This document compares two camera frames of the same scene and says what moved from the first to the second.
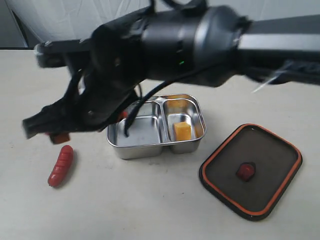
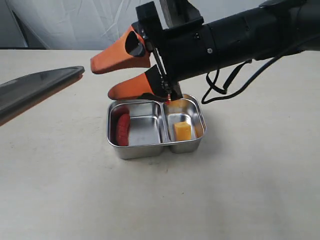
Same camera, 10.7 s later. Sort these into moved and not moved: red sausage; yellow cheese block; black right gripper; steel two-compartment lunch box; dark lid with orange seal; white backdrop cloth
Moved: black right gripper; dark lid with orange seal; red sausage
Not moved: yellow cheese block; white backdrop cloth; steel two-compartment lunch box
